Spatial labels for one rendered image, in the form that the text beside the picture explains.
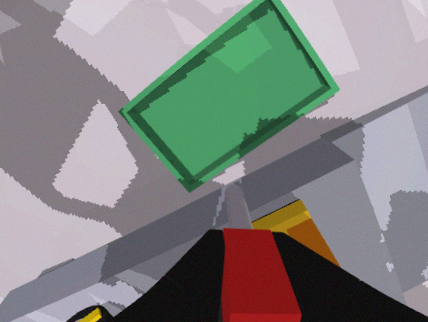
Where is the yellow wheel chock with orange handle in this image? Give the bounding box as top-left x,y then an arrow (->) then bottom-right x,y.
251,200 -> 340,267

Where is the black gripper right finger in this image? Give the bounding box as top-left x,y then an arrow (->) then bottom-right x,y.
271,231 -> 428,322

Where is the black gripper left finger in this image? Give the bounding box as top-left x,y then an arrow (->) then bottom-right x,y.
109,230 -> 226,322

